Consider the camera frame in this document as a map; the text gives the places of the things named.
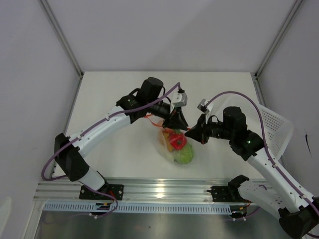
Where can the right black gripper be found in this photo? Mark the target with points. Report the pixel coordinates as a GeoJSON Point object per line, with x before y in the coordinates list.
{"type": "Point", "coordinates": [199, 133]}

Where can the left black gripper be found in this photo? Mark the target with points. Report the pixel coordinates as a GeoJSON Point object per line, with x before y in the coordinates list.
{"type": "Point", "coordinates": [176, 119]}

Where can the orange carrot toy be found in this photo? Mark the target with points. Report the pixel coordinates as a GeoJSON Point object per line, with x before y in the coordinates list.
{"type": "Point", "coordinates": [171, 131]}

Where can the red bell pepper toy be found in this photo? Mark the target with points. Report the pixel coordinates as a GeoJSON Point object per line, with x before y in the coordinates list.
{"type": "Point", "coordinates": [178, 141]}

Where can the clear orange zip top bag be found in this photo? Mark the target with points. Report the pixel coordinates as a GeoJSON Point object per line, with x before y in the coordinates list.
{"type": "Point", "coordinates": [159, 145]}

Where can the green cabbage toy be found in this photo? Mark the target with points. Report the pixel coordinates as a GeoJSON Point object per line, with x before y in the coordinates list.
{"type": "Point", "coordinates": [185, 155]}

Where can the yellow ginger root toy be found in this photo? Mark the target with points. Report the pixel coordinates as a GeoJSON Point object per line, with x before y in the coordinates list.
{"type": "Point", "coordinates": [167, 142]}

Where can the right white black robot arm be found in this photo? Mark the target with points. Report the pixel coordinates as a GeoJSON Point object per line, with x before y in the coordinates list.
{"type": "Point", "coordinates": [295, 207]}

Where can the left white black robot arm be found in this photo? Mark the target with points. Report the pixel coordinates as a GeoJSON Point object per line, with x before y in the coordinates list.
{"type": "Point", "coordinates": [71, 151]}

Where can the white perforated plastic basket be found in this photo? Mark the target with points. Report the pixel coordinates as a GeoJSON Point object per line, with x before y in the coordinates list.
{"type": "Point", "coordinates": [278, 130]}

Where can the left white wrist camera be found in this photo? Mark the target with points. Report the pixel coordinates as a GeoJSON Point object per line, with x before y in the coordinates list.
{"type": "Point", "coordinates": [178, 100]}

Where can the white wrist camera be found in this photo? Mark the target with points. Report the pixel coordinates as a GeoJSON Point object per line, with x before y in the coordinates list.
{"type": "Point", "coordinates": [205, 105]}
{"type": "Point", "coordinates": [178, 100]}

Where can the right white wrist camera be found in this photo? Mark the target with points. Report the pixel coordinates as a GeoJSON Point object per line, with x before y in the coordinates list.
{"type": "Point", "coordinates": [205, 105]}

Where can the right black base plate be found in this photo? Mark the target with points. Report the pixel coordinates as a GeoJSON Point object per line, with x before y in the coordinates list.
{"type": "Point", "coordinates": [226, 194]}

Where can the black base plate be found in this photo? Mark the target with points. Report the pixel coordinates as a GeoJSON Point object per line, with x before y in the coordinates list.
{"type": "Point", "coordinates": [114, 190]}
{"type": "Point", "coordinates": [226, 194]}

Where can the aluminium mounting rail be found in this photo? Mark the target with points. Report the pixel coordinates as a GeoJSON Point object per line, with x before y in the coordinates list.
{"type": "Point", "coordinates": [159, 191]}

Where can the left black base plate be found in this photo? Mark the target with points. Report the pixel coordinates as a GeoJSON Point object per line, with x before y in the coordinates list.
{"type": "Point", "coordinates": [114, 190]}

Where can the right aluminium frame post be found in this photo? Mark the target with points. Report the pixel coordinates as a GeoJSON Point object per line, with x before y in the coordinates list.
{"type": "Point", "coordinates": [283, 29]}

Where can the aluminium frame post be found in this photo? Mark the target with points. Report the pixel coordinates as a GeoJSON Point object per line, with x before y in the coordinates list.
{"type": "Point", "coordinates": [283, 29]}
{"type": "Point", "coordinates": [47, 10]}

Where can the white slotted cable duct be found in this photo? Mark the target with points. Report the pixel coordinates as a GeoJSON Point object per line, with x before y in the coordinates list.
{"type": "Point", "coordinates": [148, 208]}

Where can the left aluminium frame post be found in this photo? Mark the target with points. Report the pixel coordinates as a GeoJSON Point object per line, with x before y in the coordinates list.
{"type": "Point", "coordinates": [47, 10]}

